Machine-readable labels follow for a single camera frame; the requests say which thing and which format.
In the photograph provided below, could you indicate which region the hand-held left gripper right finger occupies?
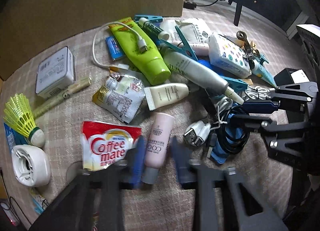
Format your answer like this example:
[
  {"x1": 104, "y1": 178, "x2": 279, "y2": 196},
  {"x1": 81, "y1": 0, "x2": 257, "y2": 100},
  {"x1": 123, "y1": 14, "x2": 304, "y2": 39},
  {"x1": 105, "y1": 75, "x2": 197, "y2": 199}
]
[{"x1": 169, "y1": 136, "x2": 290, "y2": 231}]

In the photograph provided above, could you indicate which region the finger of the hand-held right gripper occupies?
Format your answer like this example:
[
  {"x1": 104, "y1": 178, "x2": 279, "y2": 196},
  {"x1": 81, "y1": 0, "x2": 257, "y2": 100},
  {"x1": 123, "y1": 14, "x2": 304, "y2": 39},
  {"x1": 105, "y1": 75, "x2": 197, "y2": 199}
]
[
  {"x1": 242, "y1": 81, "x2": 319, "y2": 115},
  {"x1": 230, "y1": 112, "x2": 310, "y2": 139}
]

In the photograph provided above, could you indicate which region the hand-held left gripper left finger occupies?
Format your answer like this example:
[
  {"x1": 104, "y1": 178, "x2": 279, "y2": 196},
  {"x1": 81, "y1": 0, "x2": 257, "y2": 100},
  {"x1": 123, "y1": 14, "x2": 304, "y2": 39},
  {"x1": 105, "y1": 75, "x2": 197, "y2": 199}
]
[{"x1": 29, "y1": 135, "x2": 147, "y2": 231}]

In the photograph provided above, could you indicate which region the black cable coil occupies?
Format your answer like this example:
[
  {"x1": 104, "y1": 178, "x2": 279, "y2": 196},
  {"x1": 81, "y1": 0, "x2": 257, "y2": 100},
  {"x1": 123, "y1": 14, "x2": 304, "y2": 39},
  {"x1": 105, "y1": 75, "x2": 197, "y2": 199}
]
[{"x1": 216, "y1": 107, "x2": 250, "y2": 155}]

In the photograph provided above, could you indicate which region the brown cardboard box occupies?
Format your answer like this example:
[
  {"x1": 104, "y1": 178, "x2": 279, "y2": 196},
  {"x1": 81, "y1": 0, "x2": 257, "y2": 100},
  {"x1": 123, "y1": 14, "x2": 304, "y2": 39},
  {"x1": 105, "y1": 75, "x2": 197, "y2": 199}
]
[{"x1": 0, "y1": 0, "x2": 188, "y2": 82}]

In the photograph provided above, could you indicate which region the red white creamer packet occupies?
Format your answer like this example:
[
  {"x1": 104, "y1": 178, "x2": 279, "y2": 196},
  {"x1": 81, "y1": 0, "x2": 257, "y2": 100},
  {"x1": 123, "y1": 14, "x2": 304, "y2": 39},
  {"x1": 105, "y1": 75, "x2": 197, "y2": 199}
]
[{"x1": 81, "y1": 121, "x2": 142, "y2": 172}]

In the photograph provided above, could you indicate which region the light blue tube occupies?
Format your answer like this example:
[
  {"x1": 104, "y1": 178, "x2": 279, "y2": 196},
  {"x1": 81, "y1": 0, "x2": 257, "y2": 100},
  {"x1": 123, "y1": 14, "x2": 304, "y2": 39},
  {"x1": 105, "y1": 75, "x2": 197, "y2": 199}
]
[{"x1": 251, "y1": 60, "x2": 277, "y2": 87}]

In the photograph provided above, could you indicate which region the black white charger box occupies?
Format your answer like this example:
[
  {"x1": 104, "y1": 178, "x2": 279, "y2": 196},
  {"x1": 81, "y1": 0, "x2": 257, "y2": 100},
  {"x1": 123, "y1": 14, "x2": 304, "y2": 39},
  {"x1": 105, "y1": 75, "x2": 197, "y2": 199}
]
[{"x1": 274, "y1": 67, "x2": 311, "y2": 87}]

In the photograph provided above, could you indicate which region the silver gold sachet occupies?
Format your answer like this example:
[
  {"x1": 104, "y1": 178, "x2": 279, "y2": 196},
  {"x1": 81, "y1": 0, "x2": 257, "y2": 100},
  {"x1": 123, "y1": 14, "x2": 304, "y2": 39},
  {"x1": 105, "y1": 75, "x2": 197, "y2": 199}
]
[{"x1": 92, "y1": 72, "x2": 146, "y2": 125}]

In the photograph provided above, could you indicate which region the colourful printed tissue packet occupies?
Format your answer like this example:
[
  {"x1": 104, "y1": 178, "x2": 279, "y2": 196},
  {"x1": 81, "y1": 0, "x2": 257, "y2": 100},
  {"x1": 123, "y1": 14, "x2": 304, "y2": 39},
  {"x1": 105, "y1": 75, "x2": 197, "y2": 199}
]
[{"x1": 209, "y1": 33, "x2": 252, "y2": 77}]

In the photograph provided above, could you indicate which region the blue round roll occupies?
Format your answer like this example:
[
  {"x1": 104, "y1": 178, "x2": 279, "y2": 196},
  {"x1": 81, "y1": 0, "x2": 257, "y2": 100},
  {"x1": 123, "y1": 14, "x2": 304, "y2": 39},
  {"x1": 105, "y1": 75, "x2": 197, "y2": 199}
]
[{"x1": 199, "y1": 59, "x2": 220, "y2": 77}]

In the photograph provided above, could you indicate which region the cream tube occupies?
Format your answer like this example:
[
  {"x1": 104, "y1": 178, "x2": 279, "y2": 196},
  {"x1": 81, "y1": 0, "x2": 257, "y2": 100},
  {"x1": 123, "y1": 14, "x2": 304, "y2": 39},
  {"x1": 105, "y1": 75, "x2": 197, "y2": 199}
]
[{"x1": 143, "y1": 83, "x2": 190, "y2": 111}]

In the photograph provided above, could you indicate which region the silver tube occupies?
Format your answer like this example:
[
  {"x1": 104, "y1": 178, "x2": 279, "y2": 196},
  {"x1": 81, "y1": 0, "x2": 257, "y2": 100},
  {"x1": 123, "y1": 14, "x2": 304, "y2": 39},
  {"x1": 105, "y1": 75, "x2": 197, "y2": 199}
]
[{"x1": 162, "y1": 50, "x2": 245, "y2": 105}]

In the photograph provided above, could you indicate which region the small pale pink tube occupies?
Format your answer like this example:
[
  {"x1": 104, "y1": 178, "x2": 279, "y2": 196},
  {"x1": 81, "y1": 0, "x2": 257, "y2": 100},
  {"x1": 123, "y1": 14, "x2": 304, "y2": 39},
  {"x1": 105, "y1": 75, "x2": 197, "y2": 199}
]
[{"x1": 176, "y1": 42, "x2": 210, "y2": 56}]

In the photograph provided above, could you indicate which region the small yellow sachet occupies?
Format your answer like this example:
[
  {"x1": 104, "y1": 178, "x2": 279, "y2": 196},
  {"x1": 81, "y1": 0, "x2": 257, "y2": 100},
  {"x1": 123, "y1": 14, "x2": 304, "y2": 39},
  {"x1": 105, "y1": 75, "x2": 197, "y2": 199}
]
[{"x1": 109, "y1": 63, "x2": 130, "y2": 72}]

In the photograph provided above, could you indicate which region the beige slim stick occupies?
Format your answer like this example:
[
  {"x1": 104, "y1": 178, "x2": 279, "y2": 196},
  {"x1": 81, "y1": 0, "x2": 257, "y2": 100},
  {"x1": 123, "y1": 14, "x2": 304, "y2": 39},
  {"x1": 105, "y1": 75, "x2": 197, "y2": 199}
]
[{"x1": 32, "y1": 77, "x2": 92, "y2": 120}]

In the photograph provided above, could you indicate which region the black chair leg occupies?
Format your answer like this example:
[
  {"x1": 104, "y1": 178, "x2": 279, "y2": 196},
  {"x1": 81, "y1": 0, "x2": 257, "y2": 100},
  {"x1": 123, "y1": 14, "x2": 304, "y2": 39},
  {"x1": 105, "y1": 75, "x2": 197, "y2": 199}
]
[{"x1": 234, "y1": 0, "x2": 247, "y2": 27}]

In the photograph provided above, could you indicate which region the white packet with text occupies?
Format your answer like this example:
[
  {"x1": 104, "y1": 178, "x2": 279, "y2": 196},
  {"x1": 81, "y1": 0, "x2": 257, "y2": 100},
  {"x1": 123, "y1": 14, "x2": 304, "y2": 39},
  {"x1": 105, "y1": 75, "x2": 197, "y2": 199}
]
[{"x1": 179, "y1": 18, "x2": 210, "y2": 47}]

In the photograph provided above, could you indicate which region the white round tape dispenser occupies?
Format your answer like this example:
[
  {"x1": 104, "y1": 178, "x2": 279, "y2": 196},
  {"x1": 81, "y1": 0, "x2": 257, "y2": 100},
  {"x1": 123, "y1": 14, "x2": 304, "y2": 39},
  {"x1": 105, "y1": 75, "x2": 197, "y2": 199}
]
[{"x1": 11, "y1": 145, "x2": 52, "y2": 187}]

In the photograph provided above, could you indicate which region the green tube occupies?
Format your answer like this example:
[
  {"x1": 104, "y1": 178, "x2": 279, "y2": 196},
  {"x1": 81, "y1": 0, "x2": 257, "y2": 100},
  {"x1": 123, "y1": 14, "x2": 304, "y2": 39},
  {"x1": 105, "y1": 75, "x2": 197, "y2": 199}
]
[{"x1": 108, "y1": 17, "x2": 172, "y2": 85}]

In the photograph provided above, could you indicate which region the small cartoon printed packet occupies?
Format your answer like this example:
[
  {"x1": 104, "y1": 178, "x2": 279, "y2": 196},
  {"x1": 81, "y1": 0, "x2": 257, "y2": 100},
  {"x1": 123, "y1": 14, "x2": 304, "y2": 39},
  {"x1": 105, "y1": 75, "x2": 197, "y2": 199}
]
[{"x1": 29, "y1": 188, "x2": 50, "y2": 215}]

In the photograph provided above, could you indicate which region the small blue packet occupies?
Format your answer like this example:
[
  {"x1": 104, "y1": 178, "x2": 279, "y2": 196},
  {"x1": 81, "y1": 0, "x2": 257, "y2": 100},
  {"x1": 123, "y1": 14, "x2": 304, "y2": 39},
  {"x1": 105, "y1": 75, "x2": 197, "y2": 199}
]
[{"x1": 105, "y1": 36, "x2": 126, "y2": 61}]

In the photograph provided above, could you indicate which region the grey tin box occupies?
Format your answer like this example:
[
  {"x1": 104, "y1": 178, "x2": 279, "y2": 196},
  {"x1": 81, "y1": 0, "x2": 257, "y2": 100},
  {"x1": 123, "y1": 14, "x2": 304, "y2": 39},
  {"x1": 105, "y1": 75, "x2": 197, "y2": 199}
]
[{"x1": 35, "y1": 46, "x2": 76, "y2": 99}]

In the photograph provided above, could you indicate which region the small white tube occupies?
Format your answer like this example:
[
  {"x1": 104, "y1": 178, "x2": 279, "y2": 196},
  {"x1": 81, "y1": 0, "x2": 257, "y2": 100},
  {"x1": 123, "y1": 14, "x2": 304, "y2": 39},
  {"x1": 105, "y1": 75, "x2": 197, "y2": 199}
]
[{"x1": 159, "y1": 20, "x2": 182, "y2": 47}]

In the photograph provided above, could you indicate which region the yellow shuttlecock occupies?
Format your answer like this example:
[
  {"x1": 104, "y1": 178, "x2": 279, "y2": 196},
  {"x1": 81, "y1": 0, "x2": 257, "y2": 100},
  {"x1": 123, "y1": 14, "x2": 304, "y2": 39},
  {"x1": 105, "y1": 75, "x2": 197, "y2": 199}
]
[{"x1": 3, "y1": 93, "x2": 45, "y2": 148}]

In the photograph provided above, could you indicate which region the blue white packet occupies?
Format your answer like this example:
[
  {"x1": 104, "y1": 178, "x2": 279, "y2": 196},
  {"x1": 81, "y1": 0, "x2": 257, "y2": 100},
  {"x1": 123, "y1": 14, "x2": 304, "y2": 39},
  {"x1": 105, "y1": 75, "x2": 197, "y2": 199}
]
[{"x1": 4, "y1": 122, "x2": 28, "y2": 155}]

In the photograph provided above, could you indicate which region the dark green printed stick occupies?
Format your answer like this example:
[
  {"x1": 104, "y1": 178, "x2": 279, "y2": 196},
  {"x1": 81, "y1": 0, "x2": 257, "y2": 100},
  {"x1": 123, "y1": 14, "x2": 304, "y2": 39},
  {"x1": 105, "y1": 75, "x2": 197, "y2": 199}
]
[{"x1": 138, "y1": 17, "x2": 171, "y2": 41}]

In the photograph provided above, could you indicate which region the white cable bundle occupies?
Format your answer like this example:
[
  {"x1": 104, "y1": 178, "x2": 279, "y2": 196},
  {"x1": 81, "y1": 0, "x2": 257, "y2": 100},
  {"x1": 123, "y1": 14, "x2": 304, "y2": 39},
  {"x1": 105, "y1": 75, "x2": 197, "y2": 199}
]
[{"x1": 184, "y1": 85, "x2": 269, "y2": 147}]

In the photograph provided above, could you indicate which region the metal keychain clip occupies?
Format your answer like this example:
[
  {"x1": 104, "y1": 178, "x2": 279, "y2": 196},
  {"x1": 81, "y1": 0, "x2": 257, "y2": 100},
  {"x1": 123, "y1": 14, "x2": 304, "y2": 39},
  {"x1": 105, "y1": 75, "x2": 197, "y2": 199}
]
[{"x1": 236, "y1": 31, "x2": 252, "y2": 47}]

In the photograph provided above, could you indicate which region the thin white cable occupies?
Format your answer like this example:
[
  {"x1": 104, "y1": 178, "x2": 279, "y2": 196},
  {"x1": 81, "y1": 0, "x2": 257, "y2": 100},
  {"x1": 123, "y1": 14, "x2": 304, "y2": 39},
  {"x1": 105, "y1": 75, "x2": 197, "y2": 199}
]
[{"x1": 92, "y1": 22, "x2": 148, "y2": 69}]

